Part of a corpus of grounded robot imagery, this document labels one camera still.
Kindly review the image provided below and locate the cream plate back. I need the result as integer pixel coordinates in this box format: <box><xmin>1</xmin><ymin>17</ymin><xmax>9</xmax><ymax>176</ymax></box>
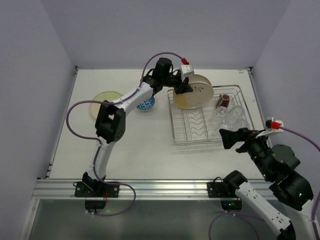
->
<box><xmin>188</xmin><ymin>74</ymin><xmax>212</xmax><ymax>86</ymax></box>

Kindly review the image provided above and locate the cream plate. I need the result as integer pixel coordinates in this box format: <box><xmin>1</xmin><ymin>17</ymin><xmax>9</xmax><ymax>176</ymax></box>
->
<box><xmin>89</xmin><ymin>91</ymin><xmax>123</xmax><ymax>120</ymax></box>
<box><xmin>188</xmin><ymin>74</ymin><xmax>212</xmax><ymax>86</ymax></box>
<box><xmin>173</xmin><ymin>82</ymin><xmax>214</xmax><ymax>110</ymax></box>

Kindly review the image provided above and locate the blue patterned bowl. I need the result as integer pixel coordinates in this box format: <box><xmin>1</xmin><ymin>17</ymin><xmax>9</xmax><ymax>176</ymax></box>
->
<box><xmin>136</xmin><ymin>96</ymin><xmax>156</xmax><ymax>112</ymax></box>

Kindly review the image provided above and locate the dark red cup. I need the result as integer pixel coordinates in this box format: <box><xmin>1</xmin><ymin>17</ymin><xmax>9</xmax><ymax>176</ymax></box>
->
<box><xmin>215</xmin><ymin>94</ymin><xmax>230</xmax><ymax>108</ymax></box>

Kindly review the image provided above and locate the cream plate front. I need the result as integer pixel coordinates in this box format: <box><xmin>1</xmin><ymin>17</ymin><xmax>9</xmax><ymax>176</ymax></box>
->
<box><xmin>89</xmin><ymin>91</ymin><xmax>123</xmax><ymax>120</ymax></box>

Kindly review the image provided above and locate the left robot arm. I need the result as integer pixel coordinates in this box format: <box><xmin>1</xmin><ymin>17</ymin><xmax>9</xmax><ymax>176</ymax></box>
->
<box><xmin>82</xmin><ymin>57</ymin><xmax>194</xmax><ymax>188</ymax></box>

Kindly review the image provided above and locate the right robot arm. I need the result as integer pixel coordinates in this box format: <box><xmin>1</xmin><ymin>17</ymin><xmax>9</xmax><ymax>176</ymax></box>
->
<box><xmin>219</xmin><ymin>121</ymin><xmax>320</xmax><ymax>240</ymax></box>

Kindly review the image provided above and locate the clear glass front right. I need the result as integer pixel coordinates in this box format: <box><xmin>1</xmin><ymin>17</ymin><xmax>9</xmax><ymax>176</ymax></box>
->
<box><xmin>233</xmin><ymin>118</ymin><xmax>250</xmax><ymax>131</ymax></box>

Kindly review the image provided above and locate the clear glass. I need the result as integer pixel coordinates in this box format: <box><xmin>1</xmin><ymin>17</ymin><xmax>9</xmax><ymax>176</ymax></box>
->
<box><xmin>233</xmin><ymin>118</ymin><xmax>250</xmax><ymax>131</ymax></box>
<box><xmin>212</xmin><ymin>106</ymin><xmax>229</xmax><ymax>123</ymax></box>
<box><xmin>228</xmin><ymin>105</ymin><xmax>245</xmax><ymax>122</ymax></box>
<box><xmin>218</xmin><ymin>119</ymin><xmax>233</xmax><ymax>131</ymax></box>

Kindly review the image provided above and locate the clear glass front left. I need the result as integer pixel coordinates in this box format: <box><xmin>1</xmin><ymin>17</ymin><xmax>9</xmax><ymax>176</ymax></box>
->
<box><xmin>218</xmin><ymin>119</ymin><xmax>233</xmax><ymax>131</ymax></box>

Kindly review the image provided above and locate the clear glass back left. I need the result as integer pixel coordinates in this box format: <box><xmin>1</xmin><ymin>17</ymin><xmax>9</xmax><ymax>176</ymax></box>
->
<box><xmin>212</xmin><ymin>106</ymin><xmax>229</xmax><ymax>123</ymax></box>

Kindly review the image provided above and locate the clear glass back right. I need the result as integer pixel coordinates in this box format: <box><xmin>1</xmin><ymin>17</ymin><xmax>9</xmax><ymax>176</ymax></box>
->
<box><xmin>228</xmin><ymin>105</ymin><xmax>245</xmax><ymax>122</ymax></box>

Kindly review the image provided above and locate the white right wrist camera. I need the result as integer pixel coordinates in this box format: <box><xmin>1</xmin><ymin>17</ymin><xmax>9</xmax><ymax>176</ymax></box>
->
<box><xmin>255</xmin><ymin>117</ymin><xmax>284</xmax><ymax>139</ymax></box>

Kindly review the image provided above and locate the metal wire dish rack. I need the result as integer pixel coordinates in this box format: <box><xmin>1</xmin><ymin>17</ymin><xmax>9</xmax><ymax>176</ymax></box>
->
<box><xmin>167</xmin><ymin>84</ymin><xmax>254</xmax><ymax>146</ymax></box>

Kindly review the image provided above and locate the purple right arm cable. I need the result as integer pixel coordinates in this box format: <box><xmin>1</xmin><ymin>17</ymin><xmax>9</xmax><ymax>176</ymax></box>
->
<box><xmin>208</xmin><ymin>121</ymin><xmax>320</xmax><ymax>240</ymax></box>

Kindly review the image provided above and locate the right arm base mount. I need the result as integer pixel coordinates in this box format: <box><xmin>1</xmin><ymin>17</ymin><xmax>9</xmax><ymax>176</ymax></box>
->
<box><xmin>206</xmin><ymin>170</ymin><xmax>248</xmax><ymax>212</ymax></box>

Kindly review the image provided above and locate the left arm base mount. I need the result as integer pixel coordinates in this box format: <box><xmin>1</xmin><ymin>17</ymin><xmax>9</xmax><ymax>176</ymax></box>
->
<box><xmin>72</xmin><ymin>172</ymin><xmax>120</xmax><ymax>212</ymax></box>

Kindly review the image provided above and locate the aluminium mounting rail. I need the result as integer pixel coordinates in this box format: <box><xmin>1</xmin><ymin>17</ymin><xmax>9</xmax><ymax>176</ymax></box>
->
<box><xmin>31</xmin><ymin>179</ymin><xmax>212</xmax><ymax>201</ymax></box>

